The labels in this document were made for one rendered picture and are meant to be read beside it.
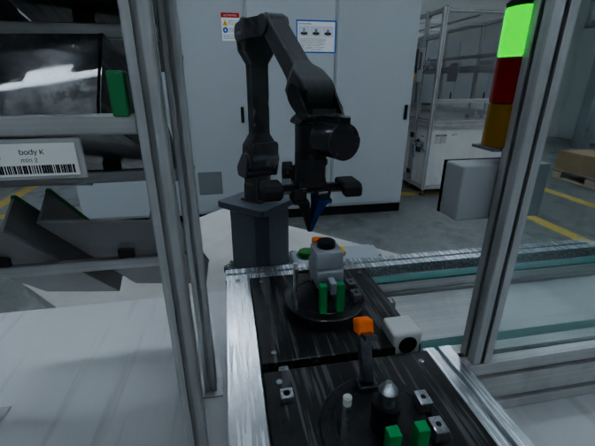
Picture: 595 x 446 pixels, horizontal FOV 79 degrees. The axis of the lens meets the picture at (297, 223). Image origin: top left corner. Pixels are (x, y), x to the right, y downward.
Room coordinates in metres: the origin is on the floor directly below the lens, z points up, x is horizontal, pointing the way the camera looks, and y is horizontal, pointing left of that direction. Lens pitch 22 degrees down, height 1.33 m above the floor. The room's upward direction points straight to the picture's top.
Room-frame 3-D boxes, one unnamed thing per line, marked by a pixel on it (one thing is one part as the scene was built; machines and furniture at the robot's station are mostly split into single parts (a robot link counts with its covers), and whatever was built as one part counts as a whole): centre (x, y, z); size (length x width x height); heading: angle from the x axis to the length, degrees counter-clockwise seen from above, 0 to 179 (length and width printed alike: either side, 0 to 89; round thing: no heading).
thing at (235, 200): (0.86, 0.10, 0.96); 0.15 x 0.15 x 0.20; 56
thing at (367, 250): (0.76, -0.09, 0.93); 0.21 x 0.07 x 0.06; 101
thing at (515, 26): (0.45, -0.25, 1.38); 0.05 x 0.05 x 0.05
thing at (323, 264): (0.52, -0.05, 1.06); 0.08 x 0.04 x 0.07; 11
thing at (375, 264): (0.73, -0.29, 0.91); 0.89 x 0.06 x 0.11; 101
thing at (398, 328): (0.45, -0.16, 0.97); 0.05 x 0.05 x 0.04; 11
